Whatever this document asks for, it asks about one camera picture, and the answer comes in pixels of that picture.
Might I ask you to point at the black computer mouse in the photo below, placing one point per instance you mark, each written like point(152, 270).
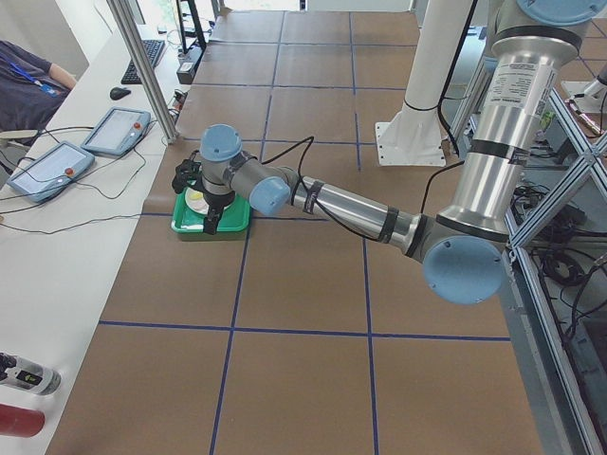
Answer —
point(118, 93)

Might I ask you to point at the red cylinder bottle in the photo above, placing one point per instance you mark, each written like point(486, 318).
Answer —
point(20, 422)

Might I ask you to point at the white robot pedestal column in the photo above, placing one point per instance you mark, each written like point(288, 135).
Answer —
point(413, 137)

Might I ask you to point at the black mini computer box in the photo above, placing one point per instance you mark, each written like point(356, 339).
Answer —
point(188, 64)

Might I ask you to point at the green plastic tray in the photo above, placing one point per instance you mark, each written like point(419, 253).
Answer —
point(188, 225)

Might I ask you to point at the aluminium side frame rail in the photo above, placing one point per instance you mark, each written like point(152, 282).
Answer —
point(556, 305)

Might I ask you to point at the white round plate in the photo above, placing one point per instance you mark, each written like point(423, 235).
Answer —
point(200, 206)

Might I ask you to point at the teach pendant tablet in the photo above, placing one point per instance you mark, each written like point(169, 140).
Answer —
point(117, 132)
point(51, 173)

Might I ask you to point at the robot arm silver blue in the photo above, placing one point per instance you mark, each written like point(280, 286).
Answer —
point(460, 248)

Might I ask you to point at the aluminium frame post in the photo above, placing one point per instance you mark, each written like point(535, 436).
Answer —
point(129, 31)

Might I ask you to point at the seated person dark shirt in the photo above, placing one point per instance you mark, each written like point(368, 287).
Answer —
point(32, 89)

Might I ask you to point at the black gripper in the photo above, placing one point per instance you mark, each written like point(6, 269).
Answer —
point(214, 203)

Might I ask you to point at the far teach pendant tablet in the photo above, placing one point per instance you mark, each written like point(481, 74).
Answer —
point(117, 132)

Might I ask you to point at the near teach pendant tablet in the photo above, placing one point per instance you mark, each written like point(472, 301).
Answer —
point(51, 173)

